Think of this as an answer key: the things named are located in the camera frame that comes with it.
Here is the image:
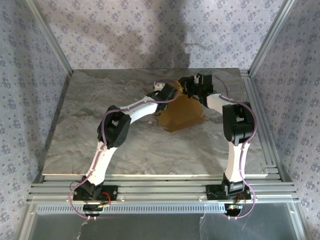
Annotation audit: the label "slotted grey cable duct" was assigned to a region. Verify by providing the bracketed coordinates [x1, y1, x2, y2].
[36, 202, 226, 215]

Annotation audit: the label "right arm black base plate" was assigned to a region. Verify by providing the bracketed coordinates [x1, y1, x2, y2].
[205, 184, 252, 201]

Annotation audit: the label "aluminium side rail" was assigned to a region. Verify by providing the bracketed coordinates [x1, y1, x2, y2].
[239, 69, 283, 181]

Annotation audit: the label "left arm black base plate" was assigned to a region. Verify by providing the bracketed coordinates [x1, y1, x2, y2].
[72, 185, 119, 202]

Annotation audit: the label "aluminium extrusion base rails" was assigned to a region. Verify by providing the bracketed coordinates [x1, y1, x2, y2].
[27, 173, 300, 204]

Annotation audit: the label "brown cardboard paper box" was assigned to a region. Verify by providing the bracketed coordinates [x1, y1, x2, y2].
[158, 93, 208, 134]

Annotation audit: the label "grey metal sheet panel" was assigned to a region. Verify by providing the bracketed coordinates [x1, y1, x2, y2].
[18, 212, 310, 240]

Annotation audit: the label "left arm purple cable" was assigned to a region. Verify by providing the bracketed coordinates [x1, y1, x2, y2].
[68, 79, 181, 221]

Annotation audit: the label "aluminium frame post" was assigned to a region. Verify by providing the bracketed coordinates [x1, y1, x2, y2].
[248, 0, 299, 76]
[24, 0, 74, 76]

